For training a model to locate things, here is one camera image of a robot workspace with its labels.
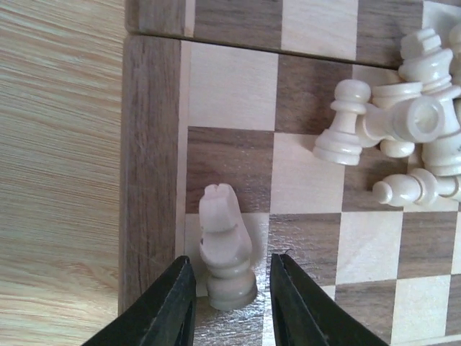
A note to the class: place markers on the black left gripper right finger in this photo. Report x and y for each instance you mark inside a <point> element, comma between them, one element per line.
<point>303,314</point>

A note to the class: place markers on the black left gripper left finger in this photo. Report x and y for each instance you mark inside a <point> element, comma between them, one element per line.
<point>163,315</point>

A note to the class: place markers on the white knight chess piece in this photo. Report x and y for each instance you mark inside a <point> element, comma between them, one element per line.
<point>226,249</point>

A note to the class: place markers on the white pawn chess piece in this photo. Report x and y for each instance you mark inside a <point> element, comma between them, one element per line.
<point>339,143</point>

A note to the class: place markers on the white rook chess piece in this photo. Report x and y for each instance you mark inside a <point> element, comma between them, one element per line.
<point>417,120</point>

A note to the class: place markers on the wooden chess board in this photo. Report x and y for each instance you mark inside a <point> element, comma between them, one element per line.
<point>237,92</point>

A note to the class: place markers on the white king chess piece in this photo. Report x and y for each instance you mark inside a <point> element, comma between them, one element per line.
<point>425,60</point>

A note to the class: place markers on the white lying pawn piece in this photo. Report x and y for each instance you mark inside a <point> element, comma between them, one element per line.
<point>419,187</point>

